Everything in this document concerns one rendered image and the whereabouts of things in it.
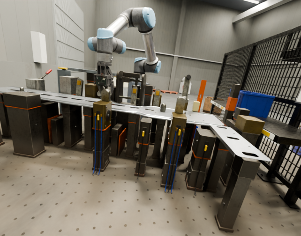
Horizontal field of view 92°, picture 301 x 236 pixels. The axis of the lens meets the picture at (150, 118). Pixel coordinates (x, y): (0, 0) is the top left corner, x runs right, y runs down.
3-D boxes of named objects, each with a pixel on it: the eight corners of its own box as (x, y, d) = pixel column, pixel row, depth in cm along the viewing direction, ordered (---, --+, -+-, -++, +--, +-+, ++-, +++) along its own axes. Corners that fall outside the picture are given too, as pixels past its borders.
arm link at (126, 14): (122, 5, 107) (82, 37, 81) (135, 5, 103) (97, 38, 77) (126, 23, 116) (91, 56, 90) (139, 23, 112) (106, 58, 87)
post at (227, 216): (218, 230, 51) (244, 159, 43) (214, 217, 56) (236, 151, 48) (233, 232, 51) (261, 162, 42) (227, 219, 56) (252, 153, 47)
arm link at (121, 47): (111, 40, 88) (99, 35, 78) (127, 40, 84) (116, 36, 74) (111, 54, 90) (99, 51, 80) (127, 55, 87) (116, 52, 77)
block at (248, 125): (223, 186, 73) (246, 119, 62) (218, 176, 81) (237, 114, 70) (240, 189, 72) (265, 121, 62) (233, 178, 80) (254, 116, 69)
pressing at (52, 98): (-30, 91, 79) (-30, 88, 78) (12, 87, 100) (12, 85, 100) (229, 129, 69) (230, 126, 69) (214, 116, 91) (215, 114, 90)
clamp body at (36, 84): (31, 128, 110) (24, 78, 99) (43, 122, 121) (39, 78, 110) (40, 129, 109) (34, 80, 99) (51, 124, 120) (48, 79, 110)
